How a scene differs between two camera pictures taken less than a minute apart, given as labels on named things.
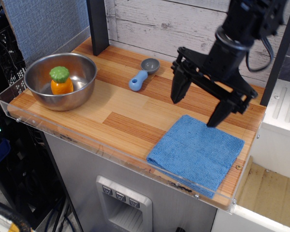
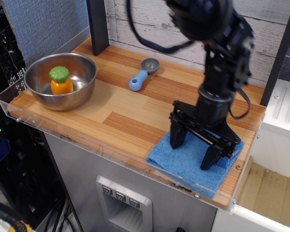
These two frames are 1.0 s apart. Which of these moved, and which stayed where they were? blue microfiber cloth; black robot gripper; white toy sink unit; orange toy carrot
Moved: black robot gripper
Stayed: white toy sink unit; orange toy carrot; blue microfiber cloth
